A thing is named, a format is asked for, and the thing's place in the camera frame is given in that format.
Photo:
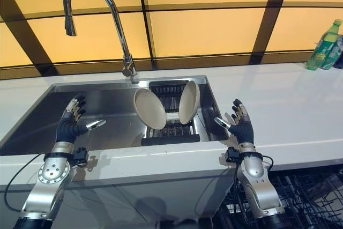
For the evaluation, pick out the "beige round plate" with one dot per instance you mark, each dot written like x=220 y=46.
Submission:
x=150 y=108
x=189 y=103

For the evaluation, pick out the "chrome gooseneck faucet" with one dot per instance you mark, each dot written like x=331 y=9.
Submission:
x=107 y=22

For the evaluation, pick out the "dark blue bottle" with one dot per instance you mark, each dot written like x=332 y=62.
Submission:
x=339 y=54

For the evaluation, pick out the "stainless steel sink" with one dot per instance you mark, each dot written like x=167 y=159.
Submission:
x=107 y=113

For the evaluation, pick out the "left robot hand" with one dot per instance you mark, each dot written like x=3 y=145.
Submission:
x=68 y=128

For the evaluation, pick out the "green plastic bottle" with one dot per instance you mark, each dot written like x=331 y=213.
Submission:
x=323 y=46

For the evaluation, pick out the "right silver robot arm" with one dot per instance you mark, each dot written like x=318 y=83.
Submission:
x=257 y=183

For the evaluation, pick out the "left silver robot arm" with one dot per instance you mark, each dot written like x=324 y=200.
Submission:
x=49 y=179

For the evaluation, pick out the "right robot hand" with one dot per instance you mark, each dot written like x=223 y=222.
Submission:
x=242 y=129

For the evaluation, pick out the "black dish drying rack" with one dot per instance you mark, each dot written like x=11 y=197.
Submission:
x=171 y=121

